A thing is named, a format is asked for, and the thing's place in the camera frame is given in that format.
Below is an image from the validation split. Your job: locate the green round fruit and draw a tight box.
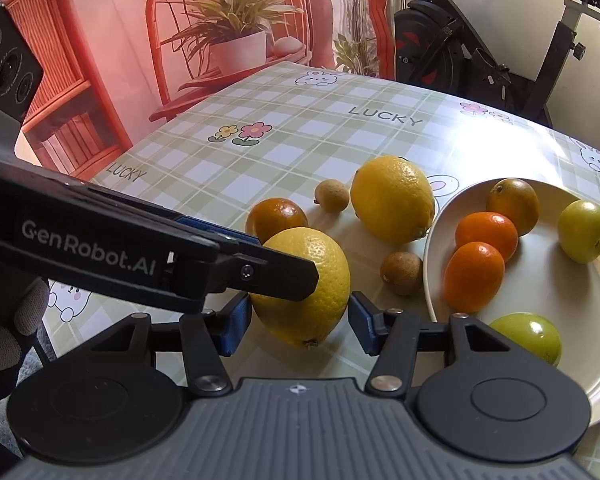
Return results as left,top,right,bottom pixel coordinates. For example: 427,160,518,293
558,199,600,264
489,312,564,367

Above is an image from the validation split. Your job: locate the person's left hand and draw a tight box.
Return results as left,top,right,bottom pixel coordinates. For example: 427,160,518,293
0,259,50,411

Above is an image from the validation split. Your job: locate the small brown longan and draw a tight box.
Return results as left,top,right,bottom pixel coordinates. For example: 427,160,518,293
313,179,342,207
379,251,424,295

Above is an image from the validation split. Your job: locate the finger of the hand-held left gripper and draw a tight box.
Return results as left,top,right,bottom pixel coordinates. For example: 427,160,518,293
174,215,262,252
166,246,321,307

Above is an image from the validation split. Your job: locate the beige round plate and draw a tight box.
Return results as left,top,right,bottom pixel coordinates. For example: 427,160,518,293
422,177,600,429

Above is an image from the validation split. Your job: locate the green checkered tablecloth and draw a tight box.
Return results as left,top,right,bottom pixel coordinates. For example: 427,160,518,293
45,60,600,480

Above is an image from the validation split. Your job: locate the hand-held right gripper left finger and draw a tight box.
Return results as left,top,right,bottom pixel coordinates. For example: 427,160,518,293
72,290,254,397

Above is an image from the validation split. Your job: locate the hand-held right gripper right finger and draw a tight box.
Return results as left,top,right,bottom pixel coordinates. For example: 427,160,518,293
347,291,524,397

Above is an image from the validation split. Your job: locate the wall poster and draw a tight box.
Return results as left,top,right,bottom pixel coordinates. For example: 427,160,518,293
0,0,397,182

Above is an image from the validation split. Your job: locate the black exercise bike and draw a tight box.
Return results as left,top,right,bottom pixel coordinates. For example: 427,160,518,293
392,0,600,129

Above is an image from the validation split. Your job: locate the yellow lemon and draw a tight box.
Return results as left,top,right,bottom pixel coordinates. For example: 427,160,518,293
249,227,352,349
350,154,436,245

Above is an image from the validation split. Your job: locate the dark orange tangerine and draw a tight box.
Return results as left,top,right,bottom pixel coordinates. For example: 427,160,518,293
486,178,541,237
244,197,309,246

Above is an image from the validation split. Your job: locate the bright orange tangerine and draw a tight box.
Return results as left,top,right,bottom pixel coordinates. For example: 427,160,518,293
454,211,519,262
443,241,506,314

